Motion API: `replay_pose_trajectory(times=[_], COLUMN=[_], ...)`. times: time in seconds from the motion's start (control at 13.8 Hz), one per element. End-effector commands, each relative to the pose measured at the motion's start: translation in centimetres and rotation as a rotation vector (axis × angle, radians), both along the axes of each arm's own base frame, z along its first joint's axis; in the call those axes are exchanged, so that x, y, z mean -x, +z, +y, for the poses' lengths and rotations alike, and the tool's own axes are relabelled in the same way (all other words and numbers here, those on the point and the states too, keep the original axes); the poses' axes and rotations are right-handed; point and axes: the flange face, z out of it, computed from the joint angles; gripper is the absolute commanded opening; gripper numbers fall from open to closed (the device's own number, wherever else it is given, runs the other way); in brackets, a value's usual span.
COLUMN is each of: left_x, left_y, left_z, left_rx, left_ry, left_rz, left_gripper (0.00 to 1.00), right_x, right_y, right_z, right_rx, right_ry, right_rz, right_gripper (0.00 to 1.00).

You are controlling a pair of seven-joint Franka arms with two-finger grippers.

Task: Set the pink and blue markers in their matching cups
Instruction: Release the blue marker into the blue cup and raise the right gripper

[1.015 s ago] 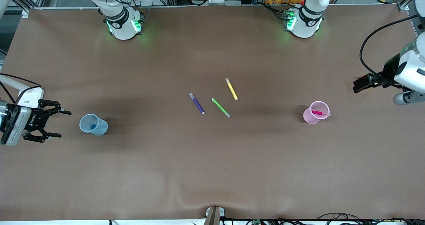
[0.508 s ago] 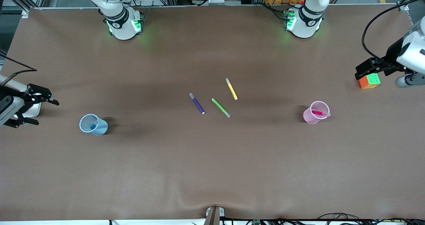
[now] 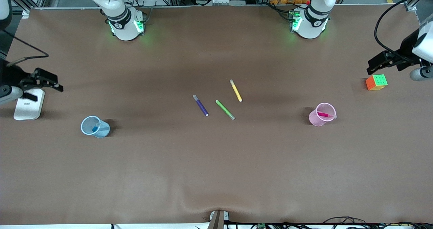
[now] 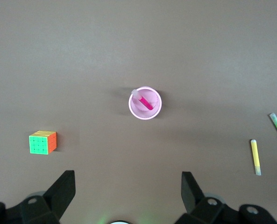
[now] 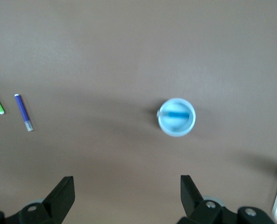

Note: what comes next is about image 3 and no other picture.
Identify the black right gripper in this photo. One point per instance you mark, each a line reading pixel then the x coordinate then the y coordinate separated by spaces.
pixel 13 77

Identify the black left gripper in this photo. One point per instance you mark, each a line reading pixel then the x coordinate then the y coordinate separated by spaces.
pixel 404 52

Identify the blue marker pen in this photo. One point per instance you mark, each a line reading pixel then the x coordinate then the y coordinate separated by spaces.
pixel 95 129

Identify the pink marker pen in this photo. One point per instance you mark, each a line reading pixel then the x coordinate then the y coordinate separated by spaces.
pixel 324 114

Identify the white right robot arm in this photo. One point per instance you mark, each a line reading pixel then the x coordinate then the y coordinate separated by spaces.
pixel 121 29

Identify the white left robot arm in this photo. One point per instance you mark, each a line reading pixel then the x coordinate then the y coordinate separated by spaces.
pixel 311 22

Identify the colourful puzzle cube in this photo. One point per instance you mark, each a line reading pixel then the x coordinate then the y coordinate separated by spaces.
pixel 377 82

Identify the light blue plastic cup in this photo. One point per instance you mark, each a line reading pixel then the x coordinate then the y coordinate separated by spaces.
pixel 103 132

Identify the pink plastic cup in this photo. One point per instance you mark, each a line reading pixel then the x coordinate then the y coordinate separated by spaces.
pixel 314 120

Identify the yellow marker pen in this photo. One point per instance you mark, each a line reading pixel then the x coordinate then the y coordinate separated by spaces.
pixel 236 91

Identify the purple marker pen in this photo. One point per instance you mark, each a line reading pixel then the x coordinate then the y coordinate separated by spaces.
pixel 201 106

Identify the green marker pen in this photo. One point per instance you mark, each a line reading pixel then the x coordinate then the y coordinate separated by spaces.
pixel 224 109

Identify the small white socket strip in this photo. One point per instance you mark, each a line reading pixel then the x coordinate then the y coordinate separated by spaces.
pixel 220 0

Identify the brown table cover sheet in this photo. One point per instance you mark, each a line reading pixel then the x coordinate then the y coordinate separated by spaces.
pixel 216 171

